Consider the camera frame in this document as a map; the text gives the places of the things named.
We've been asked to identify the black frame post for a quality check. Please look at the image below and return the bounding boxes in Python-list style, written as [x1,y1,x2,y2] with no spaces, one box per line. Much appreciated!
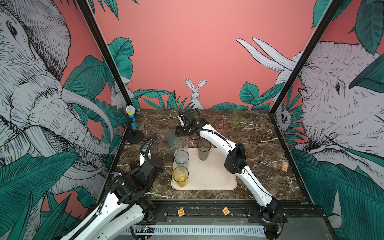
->
[76,0,133,106]
[269,0,343,115]

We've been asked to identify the toy microphone on stand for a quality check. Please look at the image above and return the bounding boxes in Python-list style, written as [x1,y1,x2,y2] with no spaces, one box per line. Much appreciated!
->
[126,105,144,144]

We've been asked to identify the tall light green glass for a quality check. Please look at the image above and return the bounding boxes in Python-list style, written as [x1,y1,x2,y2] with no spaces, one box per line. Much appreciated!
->
[230,110,243,129]

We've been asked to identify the dark brown plastic glass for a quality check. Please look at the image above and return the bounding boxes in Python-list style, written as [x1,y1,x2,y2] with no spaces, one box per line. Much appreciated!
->
[197,139,211,161]

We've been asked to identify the white ribbed vent strip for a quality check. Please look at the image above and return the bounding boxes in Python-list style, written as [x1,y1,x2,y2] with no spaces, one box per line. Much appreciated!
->
[132,225,266,238]

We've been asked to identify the teal frosted glass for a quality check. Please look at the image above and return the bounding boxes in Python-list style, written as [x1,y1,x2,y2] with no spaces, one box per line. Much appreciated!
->
[166,129,178,149]

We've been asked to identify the wooden letter block right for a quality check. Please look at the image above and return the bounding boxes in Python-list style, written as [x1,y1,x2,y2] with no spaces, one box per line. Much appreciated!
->
[222,207,230,216]

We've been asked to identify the small wooden block right edge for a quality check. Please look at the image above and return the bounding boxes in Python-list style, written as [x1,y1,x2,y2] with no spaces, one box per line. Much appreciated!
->
[282,162,289,172]

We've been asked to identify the pink plastic glass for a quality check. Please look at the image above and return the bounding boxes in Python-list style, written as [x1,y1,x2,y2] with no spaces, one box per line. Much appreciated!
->
[216,121,229,136]

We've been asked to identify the right black frame post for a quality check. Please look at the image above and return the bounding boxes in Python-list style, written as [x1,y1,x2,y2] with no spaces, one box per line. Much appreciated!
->
[269,0,343,115]

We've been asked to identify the wooden letter block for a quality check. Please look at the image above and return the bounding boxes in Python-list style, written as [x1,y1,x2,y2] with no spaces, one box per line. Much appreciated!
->
[178,208,185,217]
[222,207,230,216]

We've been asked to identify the left black frame post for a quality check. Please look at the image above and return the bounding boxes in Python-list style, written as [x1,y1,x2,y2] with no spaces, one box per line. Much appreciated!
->
[76,0,133,106]

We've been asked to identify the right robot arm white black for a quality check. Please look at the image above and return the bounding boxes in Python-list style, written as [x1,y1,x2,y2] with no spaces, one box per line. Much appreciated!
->
[176,110,284,222]

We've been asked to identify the clear plastic glass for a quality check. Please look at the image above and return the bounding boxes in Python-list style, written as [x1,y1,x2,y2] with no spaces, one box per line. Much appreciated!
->
[174,137,189,152]

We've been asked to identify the amber plastic glass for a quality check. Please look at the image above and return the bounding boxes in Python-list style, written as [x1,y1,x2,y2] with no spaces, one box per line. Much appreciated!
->
[173,166,189,188]

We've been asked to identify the black front rail base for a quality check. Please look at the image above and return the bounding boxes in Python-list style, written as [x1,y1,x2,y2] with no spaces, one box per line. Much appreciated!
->
[152,200,327,224]

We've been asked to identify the beige square tray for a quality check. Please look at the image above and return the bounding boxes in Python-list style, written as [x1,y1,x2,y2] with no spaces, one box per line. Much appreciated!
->
[171,148,237,191]

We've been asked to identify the blue grey plastic glass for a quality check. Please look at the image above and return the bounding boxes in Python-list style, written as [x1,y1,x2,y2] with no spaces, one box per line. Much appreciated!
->
[174,150,190,168]

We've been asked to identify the wooden letter block left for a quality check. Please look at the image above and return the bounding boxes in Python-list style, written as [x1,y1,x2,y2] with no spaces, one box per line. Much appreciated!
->
[178,208,185,217]

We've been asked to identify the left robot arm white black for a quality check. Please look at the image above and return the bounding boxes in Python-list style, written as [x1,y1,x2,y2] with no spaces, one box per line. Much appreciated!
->
[61,157,165,240]

